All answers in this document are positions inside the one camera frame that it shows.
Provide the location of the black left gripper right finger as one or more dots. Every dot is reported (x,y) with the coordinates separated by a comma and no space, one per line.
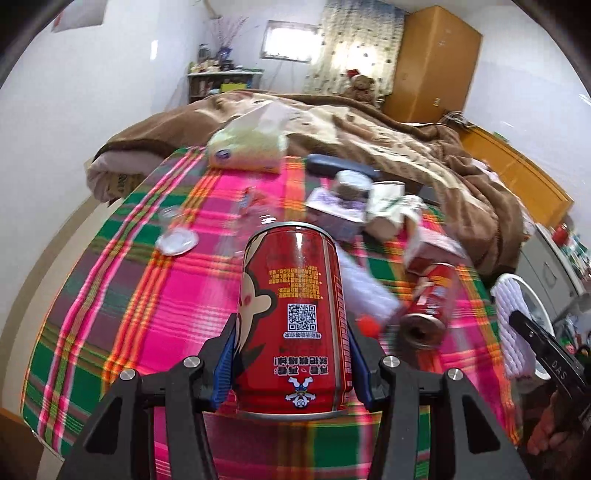
(466,440)

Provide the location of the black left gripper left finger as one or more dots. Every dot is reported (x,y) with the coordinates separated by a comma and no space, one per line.
(117,441)

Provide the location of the red drink can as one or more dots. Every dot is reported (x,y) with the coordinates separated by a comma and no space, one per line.
(292,343)
(426,320)

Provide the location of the white paper carton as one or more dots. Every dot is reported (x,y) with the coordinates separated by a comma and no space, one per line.
(388,209)

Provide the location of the clear plastic cup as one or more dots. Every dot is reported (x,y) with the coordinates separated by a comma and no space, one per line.
(255,210)

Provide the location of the white trash basket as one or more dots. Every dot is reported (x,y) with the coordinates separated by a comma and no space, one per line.
(514,299)

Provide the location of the person's right hand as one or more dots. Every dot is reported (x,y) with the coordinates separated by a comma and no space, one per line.
(546,437)

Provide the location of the grey cabinet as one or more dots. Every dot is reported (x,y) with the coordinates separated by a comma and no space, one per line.
(546,269)

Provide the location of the red drink can lying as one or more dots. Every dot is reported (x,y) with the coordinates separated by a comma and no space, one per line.
(426,320)

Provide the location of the wooden headboard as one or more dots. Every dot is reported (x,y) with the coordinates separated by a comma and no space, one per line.
(547,202)

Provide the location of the white crumpled tissue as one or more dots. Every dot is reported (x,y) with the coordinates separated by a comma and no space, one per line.
(364,294)

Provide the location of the red white cigarette box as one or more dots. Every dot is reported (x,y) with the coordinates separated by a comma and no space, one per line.
(427,247)

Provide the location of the clear plastic lid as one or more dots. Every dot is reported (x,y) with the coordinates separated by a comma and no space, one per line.
(176,241)

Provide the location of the brown fleece blanket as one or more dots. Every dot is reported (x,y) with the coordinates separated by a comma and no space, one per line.
(484,216)

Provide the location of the purple white small box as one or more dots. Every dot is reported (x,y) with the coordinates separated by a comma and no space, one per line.
(342,219)

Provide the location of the grey round jar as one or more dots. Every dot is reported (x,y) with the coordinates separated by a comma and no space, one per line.
(351,185)

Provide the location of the dark blue glasses case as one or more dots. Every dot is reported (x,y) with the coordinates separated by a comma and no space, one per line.
(330,166)

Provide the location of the tissue pack green white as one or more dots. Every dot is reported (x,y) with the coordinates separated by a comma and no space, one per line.
(255,141)

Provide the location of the wooden wardrobe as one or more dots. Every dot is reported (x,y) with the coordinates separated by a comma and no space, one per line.
(435,66)

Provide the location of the brown teddy bear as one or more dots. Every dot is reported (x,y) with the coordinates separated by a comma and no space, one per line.
(361,88)

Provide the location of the cluttered side shelf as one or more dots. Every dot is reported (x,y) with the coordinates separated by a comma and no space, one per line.
(204,84)

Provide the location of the floral window curtain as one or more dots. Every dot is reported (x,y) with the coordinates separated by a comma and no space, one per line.
(365,36)

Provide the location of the vase with dry branches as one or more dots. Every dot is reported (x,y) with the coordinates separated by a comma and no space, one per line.
(224,31)

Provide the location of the wall poster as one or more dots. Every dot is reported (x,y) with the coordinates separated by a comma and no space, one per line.
(80,14)

